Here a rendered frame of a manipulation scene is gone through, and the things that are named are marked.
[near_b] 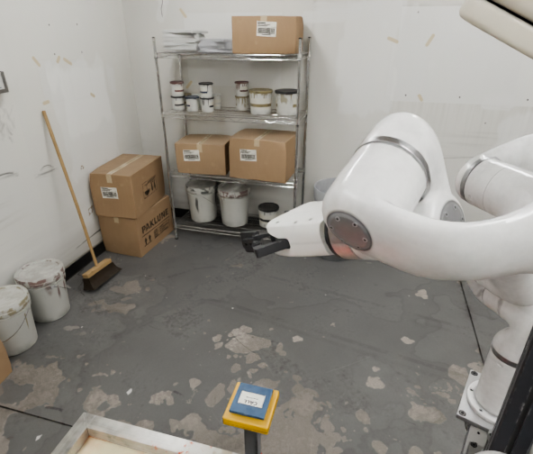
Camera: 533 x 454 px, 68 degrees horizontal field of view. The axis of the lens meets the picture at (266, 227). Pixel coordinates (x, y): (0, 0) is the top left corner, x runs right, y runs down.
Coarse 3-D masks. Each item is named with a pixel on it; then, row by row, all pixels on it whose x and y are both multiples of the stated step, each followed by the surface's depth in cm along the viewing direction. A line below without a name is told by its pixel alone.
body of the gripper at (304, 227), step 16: (304, 208) 55; (320, 208) 52; (272, 224) 52; (288, 224) 50; (304, 224) 48; (320, 224) 47; (288, 240) 50; (304, 240) 48; (320, 240) 47; (288, 256) 52; (304, 256) 50
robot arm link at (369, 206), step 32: (352, 160) 36; (384, 160) 34; (416, 160) 35; (352, 192) 33; (384, 192) 32; (416, 192) 34; (352, 224) 33; (384, 224) 31; (416, 224) 30; (448, 224) 29; (480, 224) 29; (512, 224) 28; (384, 256) 34; (416, 256) 31; (448, 256) 30; (480, 256) 29; (512, 256) 29
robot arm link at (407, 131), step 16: (384, 128) 37; (400, 128) 36; (416, 128) 36; (400, 144) 35; (416, 144) 35; (432, 144) 36; (432, 160) 36; (432, 176) 37; (432, 192) 38; (448, 192) 39; (416, 208) 38; (432, 208) 37; (448, 208) 38
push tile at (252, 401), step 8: (240, 384) 116; (248, 384) 116; (240, 392) 113; (248, 392) 113; (256, 392) 113; (264, 392) 113; (272, 392) 113; (240, 400) 111; (248, 400) 111; (256, 400) 111; (264, 400) 111; (232, 408) 108; (240, 408) 108; (248, 408) 108; (256, 408) 108; (264, 408) 108; (248, 416) 107; (256, 416) 106; (264, 416) 106
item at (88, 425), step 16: (80, 416) 104; (96, 416) 104; (80, 432) 100; (96, 432) 101; (112, 432) 100; (128, 432) 100; (144, 432) 100; (160, 432) 100; (64, 448) 96; (80, 448) 100; (144, 448) 98; (160, 448) 96; (176, 448) 96; (192, 448) 96; (208, 448) 96
